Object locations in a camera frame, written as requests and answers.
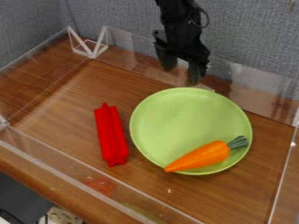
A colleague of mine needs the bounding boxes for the clear acrylic corner bracket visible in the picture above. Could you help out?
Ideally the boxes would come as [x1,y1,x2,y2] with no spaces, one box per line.
[67,26,108,59]

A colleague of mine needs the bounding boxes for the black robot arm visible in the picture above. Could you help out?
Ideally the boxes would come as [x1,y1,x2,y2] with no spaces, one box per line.
[153,0,211,85]

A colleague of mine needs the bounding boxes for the clear acrylic enclosure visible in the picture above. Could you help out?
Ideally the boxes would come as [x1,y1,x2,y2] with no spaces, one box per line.
[0,28,299,224]

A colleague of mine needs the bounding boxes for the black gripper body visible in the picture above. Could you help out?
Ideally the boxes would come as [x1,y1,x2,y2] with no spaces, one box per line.
[152,30,211,62]

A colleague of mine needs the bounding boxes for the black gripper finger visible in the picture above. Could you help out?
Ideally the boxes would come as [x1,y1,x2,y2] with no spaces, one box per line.
[155,45,177,71]
[187,60,209,85]

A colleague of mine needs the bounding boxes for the orange toy carrot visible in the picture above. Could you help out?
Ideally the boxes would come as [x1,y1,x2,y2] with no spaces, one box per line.
[163,136,248,172]

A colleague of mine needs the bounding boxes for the green round plate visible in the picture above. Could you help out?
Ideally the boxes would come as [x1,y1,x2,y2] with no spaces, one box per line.
[129,87,252,176]

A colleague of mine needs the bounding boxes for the black cable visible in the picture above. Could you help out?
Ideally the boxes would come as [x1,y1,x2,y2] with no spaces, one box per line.
[191,6,211,30]

